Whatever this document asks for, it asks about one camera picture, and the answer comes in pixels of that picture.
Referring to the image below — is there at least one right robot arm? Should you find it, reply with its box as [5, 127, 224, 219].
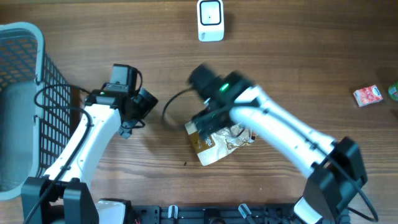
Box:
[188, 64, 368, 223]

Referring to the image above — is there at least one brown cream snack pouch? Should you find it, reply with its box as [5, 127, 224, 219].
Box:
[185, 122, 257, 166]

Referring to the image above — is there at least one white barcode scanner box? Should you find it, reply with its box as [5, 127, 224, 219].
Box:
[197, 0, 224, 42]

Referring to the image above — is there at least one red Kleenex tissue pack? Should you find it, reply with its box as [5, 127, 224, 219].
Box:
[353, 85, 383, 107]

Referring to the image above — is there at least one grey plastic mesh basket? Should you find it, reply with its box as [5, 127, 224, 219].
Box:
[1, 22, 72, 201]

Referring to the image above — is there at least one green drink bottle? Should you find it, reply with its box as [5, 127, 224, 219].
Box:
[388, 82, 398, 101]

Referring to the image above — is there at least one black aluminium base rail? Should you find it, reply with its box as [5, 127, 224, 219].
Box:
[124, 203, 301, 224]

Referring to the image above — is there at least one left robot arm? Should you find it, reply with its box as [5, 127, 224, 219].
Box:
[21, 64, 158, 223]

